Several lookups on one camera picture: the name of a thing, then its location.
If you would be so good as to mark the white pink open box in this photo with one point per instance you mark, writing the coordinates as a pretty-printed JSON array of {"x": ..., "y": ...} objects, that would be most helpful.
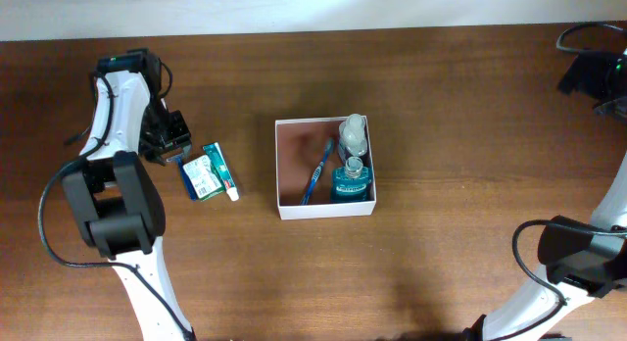
[{"x": 299, "y": 147}]

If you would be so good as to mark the clear sanitizer bottle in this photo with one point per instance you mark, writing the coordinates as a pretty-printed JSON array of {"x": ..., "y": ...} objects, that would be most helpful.
[{"x": 352, "y": 138}]

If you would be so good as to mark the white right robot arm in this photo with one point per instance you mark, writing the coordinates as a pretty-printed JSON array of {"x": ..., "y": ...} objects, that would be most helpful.
[{"x": 578, "y": 264}]

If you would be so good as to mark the blue mouthwash bottle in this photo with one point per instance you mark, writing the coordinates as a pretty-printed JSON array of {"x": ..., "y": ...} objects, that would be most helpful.
[{"x": 351, "y": 183}]

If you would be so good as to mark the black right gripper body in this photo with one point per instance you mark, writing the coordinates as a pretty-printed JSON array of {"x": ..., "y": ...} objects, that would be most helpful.
[{"x": 600, "y": 74}]

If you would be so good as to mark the white green soap packet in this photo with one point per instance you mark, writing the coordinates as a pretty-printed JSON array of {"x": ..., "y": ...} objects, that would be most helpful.
[{"x": 205, "y": 183}]

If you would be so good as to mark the blue white toothbrush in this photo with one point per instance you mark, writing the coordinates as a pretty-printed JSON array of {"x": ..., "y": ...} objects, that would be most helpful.
[{"x": 328, "y": 149}]

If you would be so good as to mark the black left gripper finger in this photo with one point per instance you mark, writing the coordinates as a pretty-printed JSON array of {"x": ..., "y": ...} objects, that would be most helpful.
[
  {"x": 185, "y": 149},
  {"x": 156, "y": 159}
]

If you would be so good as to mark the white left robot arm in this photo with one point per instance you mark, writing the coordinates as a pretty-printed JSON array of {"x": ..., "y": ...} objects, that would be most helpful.
[{"x": 115, "y": 204}]

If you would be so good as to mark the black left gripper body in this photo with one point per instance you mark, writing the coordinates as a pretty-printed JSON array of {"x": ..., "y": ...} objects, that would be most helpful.
[{"x": 165, "y": 130}]

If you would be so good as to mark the green toothpaste tube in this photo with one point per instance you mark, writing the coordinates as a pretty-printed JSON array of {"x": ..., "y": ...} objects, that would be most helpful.
[{"x": 215, "y": 154}]

